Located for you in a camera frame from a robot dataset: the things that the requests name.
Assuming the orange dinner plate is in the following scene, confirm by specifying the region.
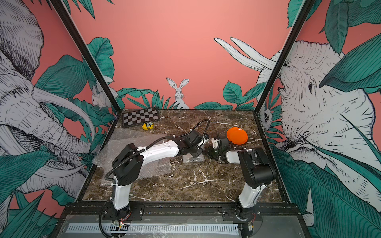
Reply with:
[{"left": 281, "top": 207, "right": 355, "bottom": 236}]
[{"left": 226, "top": 128, "right": 249, "bottom": 145}]

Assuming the pink bubble bundle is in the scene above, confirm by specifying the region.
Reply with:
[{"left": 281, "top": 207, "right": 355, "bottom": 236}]
[{"left": 93, "top": 133, "right": 172, "bottom": 179}]

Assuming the bubble plate bundle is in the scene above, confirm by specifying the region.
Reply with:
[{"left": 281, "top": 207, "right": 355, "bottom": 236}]
[{"left": 182, "top": 153, "right": 205, "bottom": 163}]

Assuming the clear bubble wrap sheet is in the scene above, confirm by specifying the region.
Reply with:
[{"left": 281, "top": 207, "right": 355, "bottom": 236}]
[{"left": 103, "top": 128, "right": 146, "bottom": 150}]

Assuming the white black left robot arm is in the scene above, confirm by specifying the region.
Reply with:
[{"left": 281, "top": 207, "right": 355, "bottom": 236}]
[{"left": 105, "top": 131, "right": 210, "bottom": 211}]

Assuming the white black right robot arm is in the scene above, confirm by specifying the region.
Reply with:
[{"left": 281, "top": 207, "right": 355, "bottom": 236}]
[{"left": 206, "top": 138, "right": 277, "bottom": 209}]

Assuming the small yellow toy block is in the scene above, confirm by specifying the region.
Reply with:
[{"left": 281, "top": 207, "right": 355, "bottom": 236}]
[{"left": 142, "top": 122, "right": 154, "bottom": 131}]

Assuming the black white chessboard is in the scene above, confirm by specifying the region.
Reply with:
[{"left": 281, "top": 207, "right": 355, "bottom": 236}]
[{"left": 122, "top": 108, "right": 160, "bottom": 128}]

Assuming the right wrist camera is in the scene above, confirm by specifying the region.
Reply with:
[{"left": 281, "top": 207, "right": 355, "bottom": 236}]
[{"left": 211, "top": 138, "right": 220, "bottom": 150}]

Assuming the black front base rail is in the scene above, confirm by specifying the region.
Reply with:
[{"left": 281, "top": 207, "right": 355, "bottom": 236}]
[{"left": 60, "top": 201, "right": 302, "bottom": 223}]

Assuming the white slotted cable duct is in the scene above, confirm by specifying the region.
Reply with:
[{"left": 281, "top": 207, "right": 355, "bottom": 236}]
[{"left": 65, "top": 223, "right": 240, "bottom": 236}]

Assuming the black right frame post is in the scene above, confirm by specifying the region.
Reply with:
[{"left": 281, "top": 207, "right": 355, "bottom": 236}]
[{"left": 253, "top": 0, "right": 316, "bottom": 114}]

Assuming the black frame post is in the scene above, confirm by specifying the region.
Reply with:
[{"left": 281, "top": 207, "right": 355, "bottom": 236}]
[
  {"left": 49, "top": 0, "right": 122, "bottom": 113},
  {"left": 253, "top": 0, "right": 316, "bottom": 114}
]

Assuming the black left frame post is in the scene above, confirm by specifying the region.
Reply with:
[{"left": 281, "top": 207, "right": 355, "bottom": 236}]
[{"left": 49, "top": 0, "right": 122, "bottom": 113}]

